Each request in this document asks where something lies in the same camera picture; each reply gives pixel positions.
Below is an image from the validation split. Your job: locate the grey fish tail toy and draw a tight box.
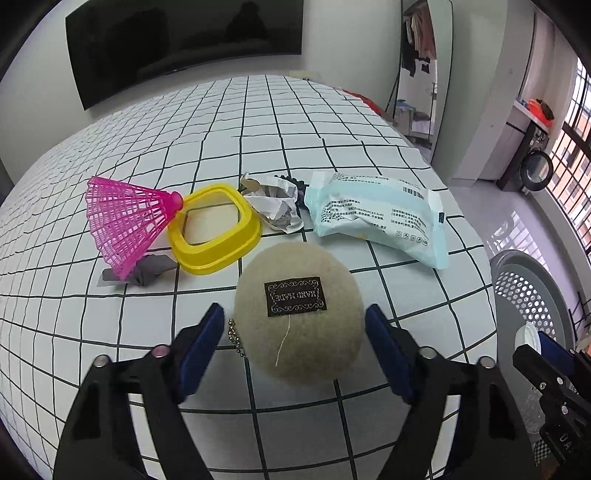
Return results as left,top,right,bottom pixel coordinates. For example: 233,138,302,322
97,255,177,287

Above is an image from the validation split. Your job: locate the yellow plastic container frame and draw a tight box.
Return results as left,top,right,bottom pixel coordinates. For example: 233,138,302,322
167,183,263,275

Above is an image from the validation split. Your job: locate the beige fluffy plush ball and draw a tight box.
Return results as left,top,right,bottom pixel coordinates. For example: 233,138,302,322
232,242,365,386

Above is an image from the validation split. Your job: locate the light blue wipes packet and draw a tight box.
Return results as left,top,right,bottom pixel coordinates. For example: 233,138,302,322
304,172,450,270

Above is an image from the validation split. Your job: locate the pink plastic shuttlecock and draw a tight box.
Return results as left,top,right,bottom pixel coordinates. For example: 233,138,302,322
85,177,183,280

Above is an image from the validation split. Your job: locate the dark spiky purple toy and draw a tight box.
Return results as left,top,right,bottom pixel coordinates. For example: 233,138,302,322
280,175,308,210

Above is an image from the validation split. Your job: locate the grey perforated laundry basket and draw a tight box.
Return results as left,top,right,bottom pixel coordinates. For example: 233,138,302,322
490,250,575,463

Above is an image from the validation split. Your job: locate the window security grille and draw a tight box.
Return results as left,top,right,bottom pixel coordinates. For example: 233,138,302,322
549,59,591,257

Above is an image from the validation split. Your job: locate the front loading washing machine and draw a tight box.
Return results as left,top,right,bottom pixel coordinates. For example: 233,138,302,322
496,121,554,192

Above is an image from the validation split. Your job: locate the orange basin on counter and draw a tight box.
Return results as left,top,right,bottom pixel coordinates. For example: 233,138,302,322
527,99,555,126

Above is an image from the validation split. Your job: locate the standing floor mirror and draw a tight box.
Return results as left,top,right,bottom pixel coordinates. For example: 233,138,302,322
387,0,454,161

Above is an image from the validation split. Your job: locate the metal ball chain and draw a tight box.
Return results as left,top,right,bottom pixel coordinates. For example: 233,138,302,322
227,317,246,357

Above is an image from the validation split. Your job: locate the black wall television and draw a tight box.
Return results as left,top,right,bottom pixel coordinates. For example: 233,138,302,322
65,0,304,109

